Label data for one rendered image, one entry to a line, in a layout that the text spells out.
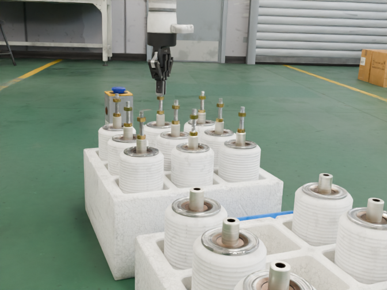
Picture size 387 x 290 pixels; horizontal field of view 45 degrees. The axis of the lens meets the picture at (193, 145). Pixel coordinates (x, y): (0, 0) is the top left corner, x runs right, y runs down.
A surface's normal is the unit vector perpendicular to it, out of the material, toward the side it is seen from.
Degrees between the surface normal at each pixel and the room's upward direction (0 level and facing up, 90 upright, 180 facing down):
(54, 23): 90
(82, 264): 0
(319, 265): 90
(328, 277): 90
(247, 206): 90
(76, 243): 0
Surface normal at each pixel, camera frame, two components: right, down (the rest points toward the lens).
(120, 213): 0.36, 0.25
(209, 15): 0.09, 0.26
